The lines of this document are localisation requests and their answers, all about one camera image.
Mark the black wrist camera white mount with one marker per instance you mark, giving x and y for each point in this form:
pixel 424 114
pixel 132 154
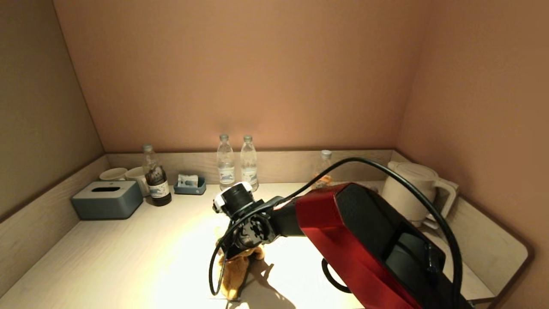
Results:
pixel 236 198

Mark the raised wooden desk rim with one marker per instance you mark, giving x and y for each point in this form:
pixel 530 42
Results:
pixel 279 166

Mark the white ceramic cup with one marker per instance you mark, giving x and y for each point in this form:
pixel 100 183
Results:
pixel 137 174
pixel 112 174

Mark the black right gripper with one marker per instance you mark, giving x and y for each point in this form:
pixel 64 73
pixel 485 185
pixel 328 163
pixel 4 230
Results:
pixel 253 229

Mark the clear water bottle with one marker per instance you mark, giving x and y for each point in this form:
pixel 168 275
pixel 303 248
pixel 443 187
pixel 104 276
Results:
pixel 248 167
pixel 226 169

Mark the orange microfibre cloth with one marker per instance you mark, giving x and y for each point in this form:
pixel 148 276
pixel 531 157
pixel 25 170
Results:
pixel 236 274

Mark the red and black right arm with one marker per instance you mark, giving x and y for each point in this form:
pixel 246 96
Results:
pixel 364 240

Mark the pale sachet packet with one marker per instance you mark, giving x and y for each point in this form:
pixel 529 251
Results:
pixel 188 180

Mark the small blue tray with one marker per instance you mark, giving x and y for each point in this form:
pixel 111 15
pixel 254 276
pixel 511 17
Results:
pixel 190 190

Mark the bottle with amber drink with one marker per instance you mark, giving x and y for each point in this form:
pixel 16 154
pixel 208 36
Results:
pixel 324 169

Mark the grey kettle base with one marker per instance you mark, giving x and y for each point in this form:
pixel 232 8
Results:
pixel 429 224

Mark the blue-grey tissue box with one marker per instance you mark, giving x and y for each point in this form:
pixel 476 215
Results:
pixel 107 201

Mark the bottle with dark drink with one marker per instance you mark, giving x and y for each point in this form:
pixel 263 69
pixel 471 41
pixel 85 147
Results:
pixel 158 184

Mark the beige electric kettle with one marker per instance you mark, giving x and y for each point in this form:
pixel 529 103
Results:
pixel 411 189

